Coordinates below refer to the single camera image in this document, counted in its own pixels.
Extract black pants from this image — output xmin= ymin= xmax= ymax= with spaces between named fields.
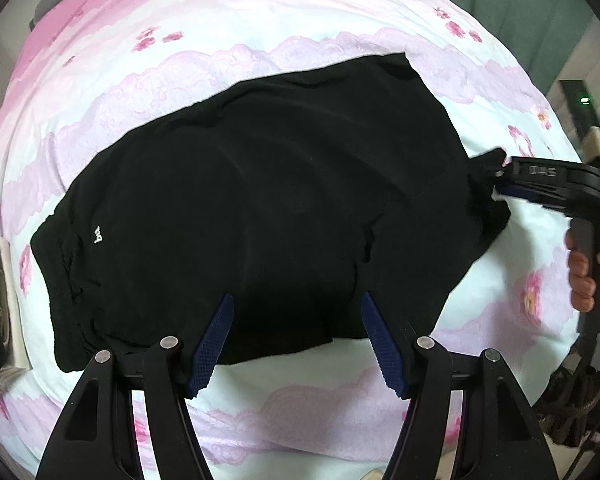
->
xmin=31 ymin=53 xmax=510 ymax=372

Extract right hand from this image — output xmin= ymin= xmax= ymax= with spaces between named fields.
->
xmin=565 ymin=229 xmax=600 ymax=313

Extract folded beige garment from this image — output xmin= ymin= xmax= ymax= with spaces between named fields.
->
xmin=0 ymin=238 xmax=31 ymax=394

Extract green curtain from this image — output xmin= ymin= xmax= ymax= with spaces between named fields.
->
xmin=450 ymin=0 xmax=600 ymax=112

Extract pink floral duvet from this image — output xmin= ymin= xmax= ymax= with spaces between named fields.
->
xmin=0 ymin=0 xmax=577 ymax=479

